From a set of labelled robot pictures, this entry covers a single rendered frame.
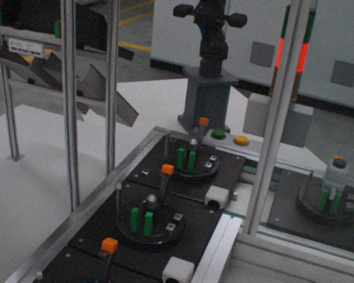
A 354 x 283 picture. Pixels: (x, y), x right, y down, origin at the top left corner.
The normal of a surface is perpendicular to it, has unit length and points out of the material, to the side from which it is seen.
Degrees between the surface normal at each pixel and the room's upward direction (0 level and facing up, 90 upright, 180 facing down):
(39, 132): 0
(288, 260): 90
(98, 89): 90
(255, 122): 90
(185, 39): 90
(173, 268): 0
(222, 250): 0
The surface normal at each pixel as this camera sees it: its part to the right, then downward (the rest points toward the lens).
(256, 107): -0.35, 0.43
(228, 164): 0.09, -0.87
